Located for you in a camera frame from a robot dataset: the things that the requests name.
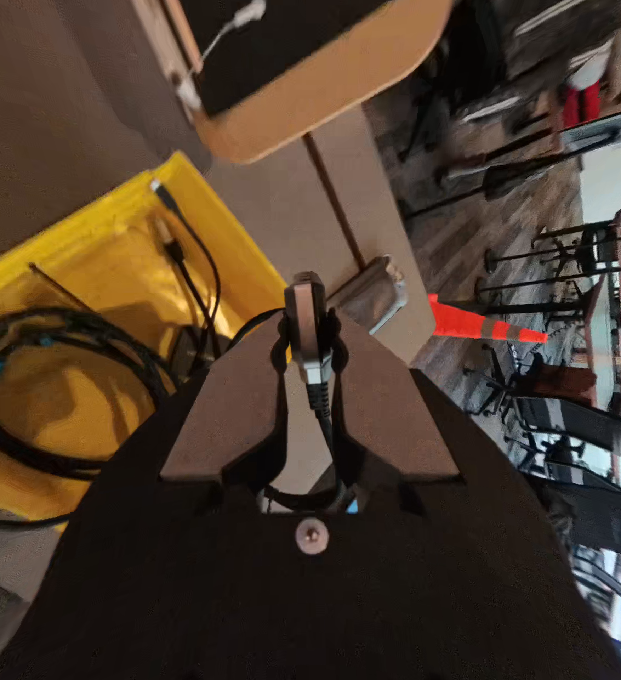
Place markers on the yellow plastic bin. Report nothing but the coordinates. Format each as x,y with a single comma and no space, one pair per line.
119,255

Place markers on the silver metal case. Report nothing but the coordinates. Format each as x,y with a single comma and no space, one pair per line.
369,297

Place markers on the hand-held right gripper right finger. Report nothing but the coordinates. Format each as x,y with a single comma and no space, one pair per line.
395,414

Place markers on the black bar stool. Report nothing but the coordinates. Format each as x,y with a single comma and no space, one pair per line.
581,249

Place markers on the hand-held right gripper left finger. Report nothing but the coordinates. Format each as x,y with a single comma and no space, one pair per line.
225,414

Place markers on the orange traffic cone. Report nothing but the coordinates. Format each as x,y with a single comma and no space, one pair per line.
475,324

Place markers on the black mesh chair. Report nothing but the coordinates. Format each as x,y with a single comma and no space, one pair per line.
581,425

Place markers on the black multiport adapter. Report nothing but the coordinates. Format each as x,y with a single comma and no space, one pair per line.
305,324

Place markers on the black wooden-rimmed board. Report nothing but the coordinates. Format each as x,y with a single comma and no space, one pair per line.
289,42

